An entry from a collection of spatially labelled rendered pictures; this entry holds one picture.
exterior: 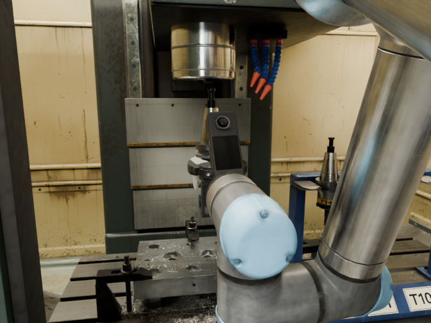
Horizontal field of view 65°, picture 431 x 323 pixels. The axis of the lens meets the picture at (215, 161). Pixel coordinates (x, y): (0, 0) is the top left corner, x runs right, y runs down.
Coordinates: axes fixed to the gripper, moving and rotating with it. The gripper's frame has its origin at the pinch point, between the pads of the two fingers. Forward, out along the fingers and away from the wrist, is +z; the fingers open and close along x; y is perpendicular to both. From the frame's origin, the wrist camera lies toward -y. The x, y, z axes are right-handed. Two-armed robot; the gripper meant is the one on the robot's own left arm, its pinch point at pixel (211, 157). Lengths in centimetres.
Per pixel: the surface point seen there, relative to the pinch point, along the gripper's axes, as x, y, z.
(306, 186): 23.5, 9.0, 7.1
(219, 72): 4.3, -17.0, 14.9
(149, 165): -14, 15, 65
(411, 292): 50, 36, 1
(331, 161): 29.6, 3.4, 7.3
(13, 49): -17.7, -15.0, -43.1
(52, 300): -53, 66, 61
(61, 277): -58, 73, 91
